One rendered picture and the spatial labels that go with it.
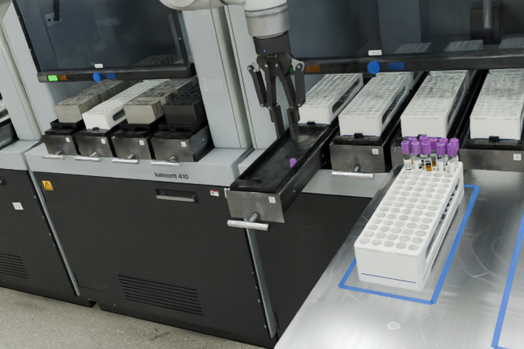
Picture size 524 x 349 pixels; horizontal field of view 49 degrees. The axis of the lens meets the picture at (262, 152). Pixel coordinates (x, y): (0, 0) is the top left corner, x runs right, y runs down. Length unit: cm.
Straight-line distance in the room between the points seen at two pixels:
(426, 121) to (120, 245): 115
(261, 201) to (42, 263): 135
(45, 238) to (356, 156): 133
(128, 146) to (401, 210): 102
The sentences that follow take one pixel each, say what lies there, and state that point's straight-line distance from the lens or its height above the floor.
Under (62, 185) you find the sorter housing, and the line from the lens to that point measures 206.
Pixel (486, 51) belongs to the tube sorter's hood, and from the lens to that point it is 131.
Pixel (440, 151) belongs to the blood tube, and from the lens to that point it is 104.
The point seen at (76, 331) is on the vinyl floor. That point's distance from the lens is 242.
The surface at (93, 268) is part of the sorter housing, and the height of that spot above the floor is 27.
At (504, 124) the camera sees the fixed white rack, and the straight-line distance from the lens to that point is 131.
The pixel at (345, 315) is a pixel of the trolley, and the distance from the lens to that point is 85.
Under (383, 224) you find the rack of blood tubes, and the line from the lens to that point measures 92.
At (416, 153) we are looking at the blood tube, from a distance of 105.
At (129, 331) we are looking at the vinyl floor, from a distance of 230.
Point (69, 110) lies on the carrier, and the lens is 198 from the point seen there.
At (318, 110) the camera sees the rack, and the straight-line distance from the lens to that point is 149.
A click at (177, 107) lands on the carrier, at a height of 87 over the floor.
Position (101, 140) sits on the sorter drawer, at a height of 79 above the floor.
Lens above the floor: 138
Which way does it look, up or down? 24 degrees down
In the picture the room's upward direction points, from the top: 11 degrees counter-clockwise
